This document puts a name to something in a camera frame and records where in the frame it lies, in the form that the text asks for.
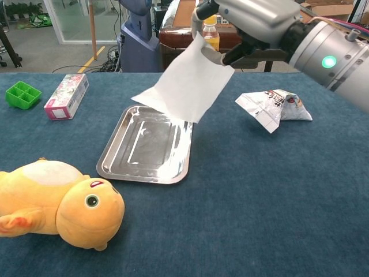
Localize yellow tea bottle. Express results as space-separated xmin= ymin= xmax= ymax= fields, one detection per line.
xmin=201 ymin=14 xmax=221 ymax=53

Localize cardboard box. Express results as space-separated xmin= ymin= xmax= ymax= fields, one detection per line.
xmin=299 ymin=0 xmax=369 ymax=21

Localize blue felt table cloth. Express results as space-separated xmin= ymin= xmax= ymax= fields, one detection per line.
xmin=0 ymin=72 xmax=369 ymax=277

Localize upright wooden pole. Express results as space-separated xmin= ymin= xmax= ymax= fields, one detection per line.
xmin=88 ymin=0 xmax=98 ymax=61

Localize brown mahjong table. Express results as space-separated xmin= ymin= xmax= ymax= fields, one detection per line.
xmin=158 ymin=0 xmax=289 ymax=73

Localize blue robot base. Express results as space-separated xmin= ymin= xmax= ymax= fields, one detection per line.
xmin=118 ymin=0 xmax=162 ymax=73

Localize crumpled white snack bag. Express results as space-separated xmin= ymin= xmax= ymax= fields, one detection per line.
xmin=235 ymin=89 xmax=314 ymax=134

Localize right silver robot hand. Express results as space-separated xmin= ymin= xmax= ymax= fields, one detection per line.
xmin=191 ymin=0 xmax=301 ymax=69

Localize green bag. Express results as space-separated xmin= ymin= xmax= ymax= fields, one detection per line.
xmin=28 ymin=13 xmax=53 ymax=27

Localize silver metal tray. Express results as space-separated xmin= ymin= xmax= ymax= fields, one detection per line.
xmin=96 ymin=104 xmax=193 ymax=185

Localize floral pink carton box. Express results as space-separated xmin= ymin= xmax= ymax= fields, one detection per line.
xmin=43 ymin=73 xmax=89 ymax=121

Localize black stand leg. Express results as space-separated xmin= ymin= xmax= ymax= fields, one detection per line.
xmin=0 ymin=23 xmax=23 ymax=69

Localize yellow plush duck toy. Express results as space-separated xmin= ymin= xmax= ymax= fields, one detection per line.
xmin=0 ymin=158 xmax=126 ymax=251

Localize green potted plants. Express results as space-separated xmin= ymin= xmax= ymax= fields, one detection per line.
xmin=5 ymin=2 xmax=44 ymax=21

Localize white paper sheet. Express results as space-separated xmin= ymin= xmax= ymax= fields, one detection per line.
xmin=131 ymin=33 xmax=236 ymax=125

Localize green plastic grid box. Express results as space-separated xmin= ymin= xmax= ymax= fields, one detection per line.
xmin=5 ymin=80 xmax=43 ymax=111

